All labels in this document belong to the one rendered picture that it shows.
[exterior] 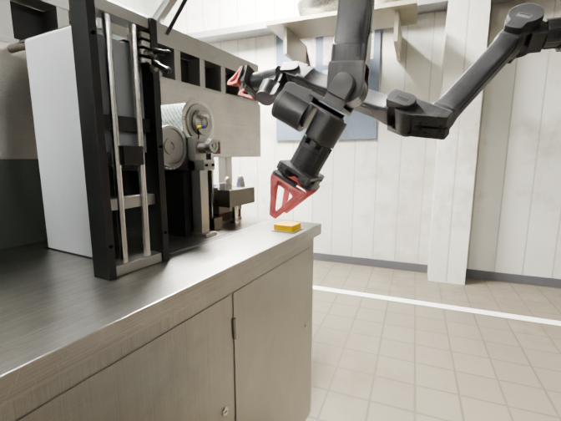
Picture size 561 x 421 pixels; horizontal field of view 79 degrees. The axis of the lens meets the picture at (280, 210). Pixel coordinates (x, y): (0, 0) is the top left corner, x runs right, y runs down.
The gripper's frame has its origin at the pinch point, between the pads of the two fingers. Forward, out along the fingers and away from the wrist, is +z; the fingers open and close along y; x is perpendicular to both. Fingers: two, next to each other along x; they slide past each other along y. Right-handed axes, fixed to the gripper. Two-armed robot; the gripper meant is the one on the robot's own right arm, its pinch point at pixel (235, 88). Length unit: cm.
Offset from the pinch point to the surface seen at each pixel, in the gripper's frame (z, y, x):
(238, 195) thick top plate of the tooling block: 1.2, 15.6, -33.9
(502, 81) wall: -67, 222, 151
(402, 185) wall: 14, 245, 67
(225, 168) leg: 60, 60, 1
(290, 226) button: -21, 20, -43
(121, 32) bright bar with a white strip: -6.5, -41.5, -16.4
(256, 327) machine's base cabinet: -21, 13, -75
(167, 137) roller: 0.3, -18.3, -29.7
